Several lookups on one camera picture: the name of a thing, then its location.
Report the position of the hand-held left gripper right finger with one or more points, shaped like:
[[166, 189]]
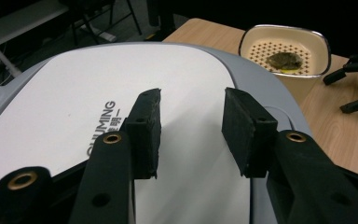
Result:
[[304, 180]]

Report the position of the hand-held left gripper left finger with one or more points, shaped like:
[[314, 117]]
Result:
[[108, 174]]

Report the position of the beige container with strainer insert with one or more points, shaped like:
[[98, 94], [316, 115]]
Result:
[[318, 46]]

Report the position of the wet food scraps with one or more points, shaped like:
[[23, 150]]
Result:
[[284, 60]]

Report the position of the black chair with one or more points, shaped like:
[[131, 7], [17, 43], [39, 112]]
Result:
[[105, 18]]

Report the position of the black stand post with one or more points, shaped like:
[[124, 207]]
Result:
[[163, 18]]

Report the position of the white desk frame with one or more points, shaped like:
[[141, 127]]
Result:
[[21, 21]]

